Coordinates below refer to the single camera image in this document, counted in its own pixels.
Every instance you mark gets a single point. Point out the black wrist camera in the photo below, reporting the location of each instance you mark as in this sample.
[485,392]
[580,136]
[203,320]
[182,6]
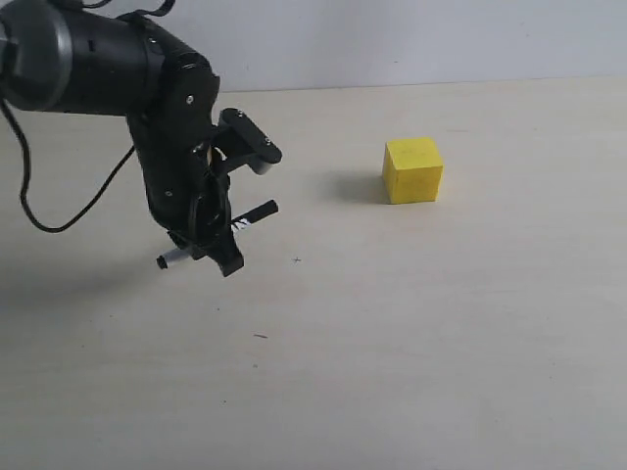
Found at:
[241,142]

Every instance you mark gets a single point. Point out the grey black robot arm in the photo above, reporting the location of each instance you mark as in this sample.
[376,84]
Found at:
[62,57]

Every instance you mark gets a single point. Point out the black and white marker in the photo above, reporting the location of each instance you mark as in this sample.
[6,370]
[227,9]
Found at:
[238,224]

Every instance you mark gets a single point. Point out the yellow foam cube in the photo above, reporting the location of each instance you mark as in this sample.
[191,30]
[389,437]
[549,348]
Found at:
[412,170]

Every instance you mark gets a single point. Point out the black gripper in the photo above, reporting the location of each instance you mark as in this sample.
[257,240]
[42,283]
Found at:
[184,195]

